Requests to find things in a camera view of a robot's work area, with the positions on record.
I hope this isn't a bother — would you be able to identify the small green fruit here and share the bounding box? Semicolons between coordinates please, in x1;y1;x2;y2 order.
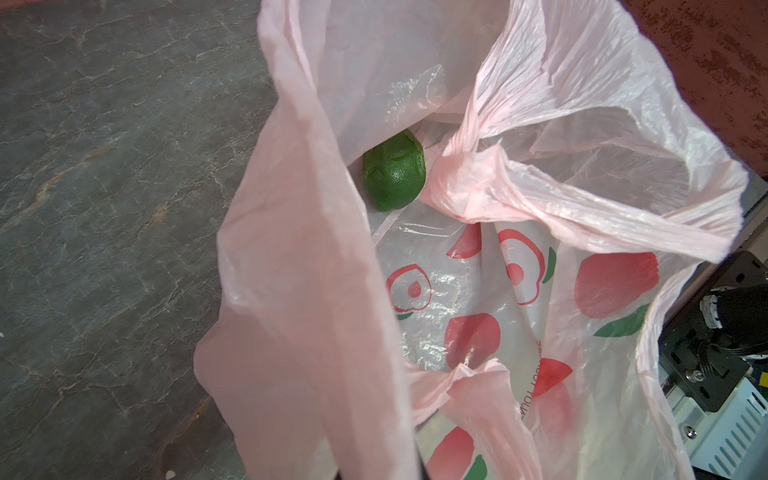
362;129;427;212

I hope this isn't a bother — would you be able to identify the aluminium front rail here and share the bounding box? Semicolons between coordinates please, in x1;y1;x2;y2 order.
660;177;767;479

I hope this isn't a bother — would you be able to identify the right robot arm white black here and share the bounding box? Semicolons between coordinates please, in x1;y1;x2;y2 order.
699;284;767;357

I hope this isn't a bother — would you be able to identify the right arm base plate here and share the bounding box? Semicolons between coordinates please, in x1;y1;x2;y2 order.
659;250;767;412

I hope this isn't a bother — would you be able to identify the pink plastic bag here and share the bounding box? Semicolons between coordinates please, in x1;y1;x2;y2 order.
194;1;748;479

